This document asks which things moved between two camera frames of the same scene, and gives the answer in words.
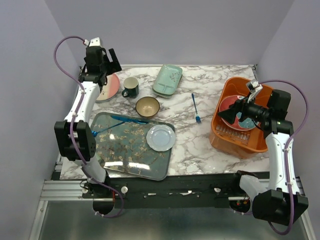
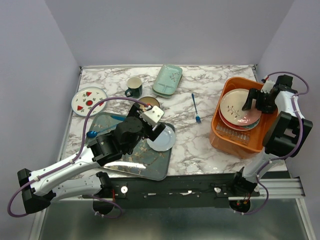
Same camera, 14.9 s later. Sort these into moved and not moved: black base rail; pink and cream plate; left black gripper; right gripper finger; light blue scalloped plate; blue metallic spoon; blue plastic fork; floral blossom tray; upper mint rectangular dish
Moved: pink and cream plate; right gripper finger; left black gripper
Not moved: blue plastic fork; upper mint rectangular dish; light blue scalloped plate; black base rail; floral blossom tray; blue metallic spoon
